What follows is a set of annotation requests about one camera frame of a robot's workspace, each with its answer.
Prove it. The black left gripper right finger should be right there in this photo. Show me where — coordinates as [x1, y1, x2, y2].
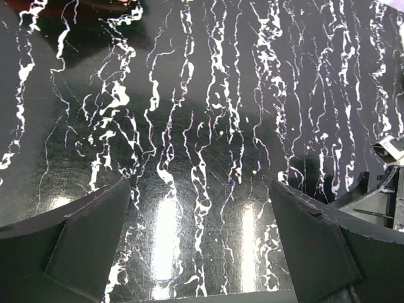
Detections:
[270, 181, 403, 302]

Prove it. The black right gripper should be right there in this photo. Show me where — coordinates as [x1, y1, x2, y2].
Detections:
[331, 135, 403, 232]

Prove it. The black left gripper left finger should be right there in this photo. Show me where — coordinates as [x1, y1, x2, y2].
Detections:
[1, 179, 131, 302]

